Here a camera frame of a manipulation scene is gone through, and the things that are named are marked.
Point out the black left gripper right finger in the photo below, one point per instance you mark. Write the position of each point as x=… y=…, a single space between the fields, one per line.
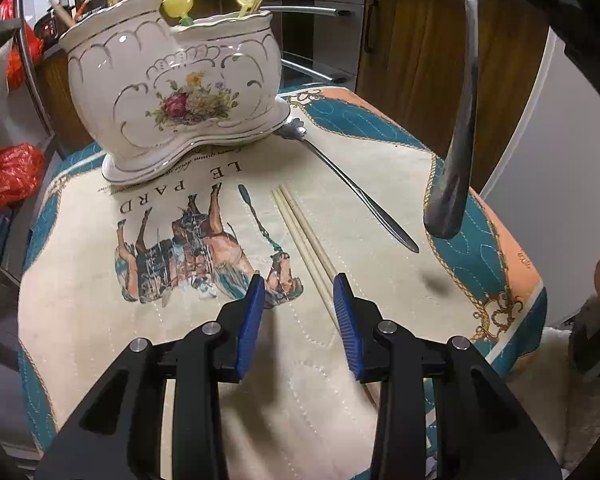
x=482 y=431

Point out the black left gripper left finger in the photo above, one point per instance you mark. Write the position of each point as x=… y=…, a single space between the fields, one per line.
x=115 y=431

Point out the wooden chopstick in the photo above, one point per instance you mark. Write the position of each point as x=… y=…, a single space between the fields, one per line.
x=308 y=259
x=62 y=14
x=308 y=233

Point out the silver fork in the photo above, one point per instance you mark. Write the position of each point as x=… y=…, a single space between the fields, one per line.
x=444 y=212

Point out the silver flower spoon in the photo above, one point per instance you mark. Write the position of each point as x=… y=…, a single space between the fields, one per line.
x=294 y=130

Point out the green yellow tulip utensil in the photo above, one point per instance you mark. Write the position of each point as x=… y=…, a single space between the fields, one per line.
x=179 y=9

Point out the white fleece right sleeve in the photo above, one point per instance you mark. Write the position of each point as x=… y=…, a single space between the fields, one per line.
x=563 y=405

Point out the built-in oven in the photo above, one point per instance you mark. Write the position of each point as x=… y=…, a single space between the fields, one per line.
x=320 y=40

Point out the printed quilted table mat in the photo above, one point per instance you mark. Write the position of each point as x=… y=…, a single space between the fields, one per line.
x=106 y=265

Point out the white ceramic utensil holder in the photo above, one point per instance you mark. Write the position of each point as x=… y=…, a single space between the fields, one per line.
x=148 y=92

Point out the wooden chopstick in holder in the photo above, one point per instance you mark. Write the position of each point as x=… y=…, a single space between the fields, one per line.
x=62 y=14

